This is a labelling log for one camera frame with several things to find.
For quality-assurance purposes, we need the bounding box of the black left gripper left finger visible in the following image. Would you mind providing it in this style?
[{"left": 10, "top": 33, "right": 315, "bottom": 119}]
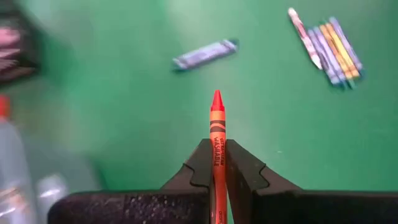
[{"left": 47, "top": 138, "right": 213, "bottom": 224}]

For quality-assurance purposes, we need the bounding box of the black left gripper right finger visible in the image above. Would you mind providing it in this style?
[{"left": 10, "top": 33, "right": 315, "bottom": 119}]
[{"left": 225, "top": 139, "right": 398, "bottom": 224}]

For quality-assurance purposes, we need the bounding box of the red crayon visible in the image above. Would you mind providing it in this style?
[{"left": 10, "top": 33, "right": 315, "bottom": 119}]
[{"left": 209, "top": 89, "right": 228, "bottom": 224}]

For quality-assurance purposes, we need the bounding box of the green crayon yellow wrapper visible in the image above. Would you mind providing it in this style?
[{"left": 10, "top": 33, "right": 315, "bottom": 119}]
[{"left": 325, "top": 22, "right": 361, "bottom": 80}]

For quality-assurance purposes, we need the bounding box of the blue crayon Crayola print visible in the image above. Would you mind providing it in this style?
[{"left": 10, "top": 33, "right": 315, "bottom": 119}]
[{"left": 328, "top": 16, "right": 364, "bottom": 74}]

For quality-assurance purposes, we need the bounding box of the green table mat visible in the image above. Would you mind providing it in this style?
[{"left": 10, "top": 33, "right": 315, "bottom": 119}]
[{"left": 0, "top": 0, "right": 398, "bottom": 224}]

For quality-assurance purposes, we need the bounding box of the large teal plastic bin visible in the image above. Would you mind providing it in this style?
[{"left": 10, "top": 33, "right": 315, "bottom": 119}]
[{"left": 0, "top": 118, "right": 102, "bottom": 224}]

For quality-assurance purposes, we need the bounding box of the black plastic basket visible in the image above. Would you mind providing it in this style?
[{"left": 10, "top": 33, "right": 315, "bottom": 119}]
[{"left": 0, "top": 8, "right": 42, "bottom": 84}]

